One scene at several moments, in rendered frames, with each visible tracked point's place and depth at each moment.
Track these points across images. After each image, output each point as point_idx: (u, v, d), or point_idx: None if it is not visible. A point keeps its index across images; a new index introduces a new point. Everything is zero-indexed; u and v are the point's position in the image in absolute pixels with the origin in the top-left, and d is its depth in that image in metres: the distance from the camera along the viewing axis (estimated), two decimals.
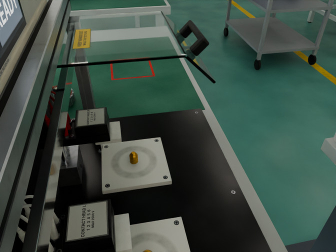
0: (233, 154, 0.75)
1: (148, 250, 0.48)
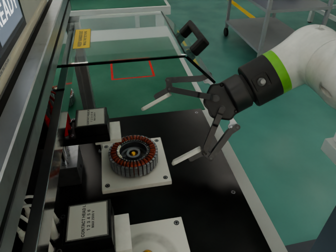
0: (233, 154, 0.75)
1: (148, 250, 0.48)
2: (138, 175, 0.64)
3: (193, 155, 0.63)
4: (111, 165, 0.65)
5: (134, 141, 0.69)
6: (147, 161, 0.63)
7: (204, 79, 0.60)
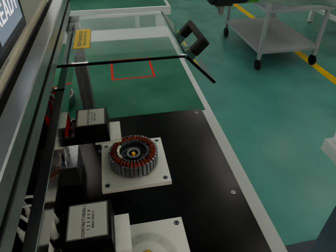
0: (233, 154, 0.75)
1: (148, 250, 0.48)
2: (138, 175, 0.64)
3: None
4: (111, 165, 0.65)
5: (134, 141, 0.69)
6: (147, 161, 0.63)
7: None
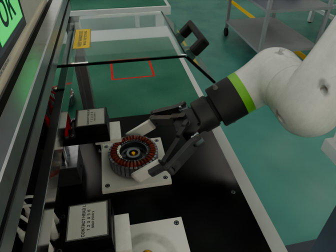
0: (233, 154, 0.75)
1: (148, 250, 0.48)
2: None
3: (149, 129, 0.72)
4: (111, 165, 0.65)
5: (134, 141, 0.69)
6: (147, 161, 0.63)
7: (196, 145, 0.60)
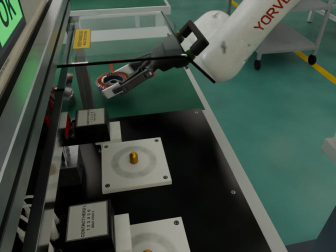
0: (233, 154, 0.75)
1: (148, 250, 0.48)
2: None
3: (129, 73, 0.97)
4: (96, 87, 0.92)
5: (117, 75, 0.95)
6: None
7: (148, 77, 0.84)
